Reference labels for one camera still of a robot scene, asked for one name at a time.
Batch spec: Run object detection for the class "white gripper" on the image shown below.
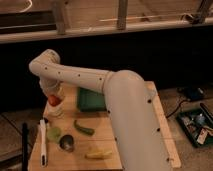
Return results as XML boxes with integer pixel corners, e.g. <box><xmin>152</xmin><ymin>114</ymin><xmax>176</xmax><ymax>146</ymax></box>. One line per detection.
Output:
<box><xmin>39</xmin><ymin>78</ymin><xmax>60</xmax><ymax>97</ymax></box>

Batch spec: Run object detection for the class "red apple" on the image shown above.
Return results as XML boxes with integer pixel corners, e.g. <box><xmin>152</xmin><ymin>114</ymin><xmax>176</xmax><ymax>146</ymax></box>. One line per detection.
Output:
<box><xmin>48</xmin><ymin>95</ymin><xmax>61</xmax><ymax>107</ymax></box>

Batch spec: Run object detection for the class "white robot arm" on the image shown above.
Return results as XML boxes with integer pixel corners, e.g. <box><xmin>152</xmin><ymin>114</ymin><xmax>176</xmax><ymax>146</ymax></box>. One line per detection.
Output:
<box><xmin>29</xmin><ymin>49</ymin><xmax>173</xmax><ymax>171</ymax></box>

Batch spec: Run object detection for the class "dark metal cup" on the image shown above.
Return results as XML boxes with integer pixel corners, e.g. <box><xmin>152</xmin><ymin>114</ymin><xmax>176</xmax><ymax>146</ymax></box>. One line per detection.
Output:
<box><xmin>59</xmin><ymin>135</ymin><xmax>74</xmax><ymax>152</ymax></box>

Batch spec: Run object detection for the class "green rectangular container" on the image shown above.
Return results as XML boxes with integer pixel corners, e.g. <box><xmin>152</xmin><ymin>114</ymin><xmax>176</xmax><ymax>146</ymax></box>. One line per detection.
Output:
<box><xmin>77</xmin><ymin>88</ymin><xmax>106</xmax><ymax>112</ymax></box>

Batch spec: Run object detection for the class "light green round object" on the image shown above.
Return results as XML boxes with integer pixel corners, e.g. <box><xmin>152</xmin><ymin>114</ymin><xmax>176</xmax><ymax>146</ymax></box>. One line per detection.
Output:
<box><xmin>47</xmin><ymin>127</ymin><xmax>61</xmax><ymax>143</ymax></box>

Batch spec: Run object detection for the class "black pole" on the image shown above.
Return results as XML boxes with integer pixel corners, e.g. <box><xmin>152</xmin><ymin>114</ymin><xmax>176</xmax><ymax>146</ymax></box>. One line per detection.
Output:
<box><xmin>22</xmin><ymin>123</ymin><xmax>28</xmax><ymax>171</ymax></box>

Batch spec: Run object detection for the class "green chili pepper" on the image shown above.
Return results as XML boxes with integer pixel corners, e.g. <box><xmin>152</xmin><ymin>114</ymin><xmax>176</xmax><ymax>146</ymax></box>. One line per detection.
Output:
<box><xmin>73</xmin><ymin>120</ymin><xmax>95</xmax><ymax>136</ymax></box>

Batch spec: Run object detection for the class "yellow banana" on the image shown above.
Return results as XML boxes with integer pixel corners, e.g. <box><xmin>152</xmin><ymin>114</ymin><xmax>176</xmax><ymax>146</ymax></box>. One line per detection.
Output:
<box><xmin>85</xmin><ymin>149</ymin><xmax>112</xmax><ymax>159</ymax></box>

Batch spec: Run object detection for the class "toolbox with items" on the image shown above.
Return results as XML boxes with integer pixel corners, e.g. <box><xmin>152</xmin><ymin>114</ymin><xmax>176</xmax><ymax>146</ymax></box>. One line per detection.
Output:
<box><xmin>176</xmin><ymin>103</ymin><xmax>213</xmax><ymax>148</ymax></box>

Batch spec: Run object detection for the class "white brush handle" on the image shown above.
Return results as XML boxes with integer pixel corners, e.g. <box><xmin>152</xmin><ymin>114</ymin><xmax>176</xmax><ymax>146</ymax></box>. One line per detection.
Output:
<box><xmin>40</xmin><ymin>119</ymin><xmax>47</xmax><ymax>167</ymax></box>

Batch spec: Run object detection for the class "black cable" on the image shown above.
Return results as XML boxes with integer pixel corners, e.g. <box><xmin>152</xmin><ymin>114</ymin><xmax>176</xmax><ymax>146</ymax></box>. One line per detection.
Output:
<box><xmin>165</xmin><ymin>96</ymin><xmax>192</xmax><ymax>119</ymax></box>

